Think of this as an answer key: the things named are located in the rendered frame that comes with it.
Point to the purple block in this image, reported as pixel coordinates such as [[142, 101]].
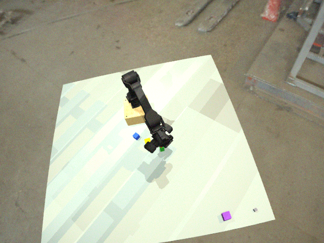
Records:
[[226, 216]]

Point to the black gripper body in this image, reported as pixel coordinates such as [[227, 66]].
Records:
[[151, 147]]

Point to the blue block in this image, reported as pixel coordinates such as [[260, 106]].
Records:
[[136, 136]]

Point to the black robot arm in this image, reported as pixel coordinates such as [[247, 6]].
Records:
[[136, 98]]

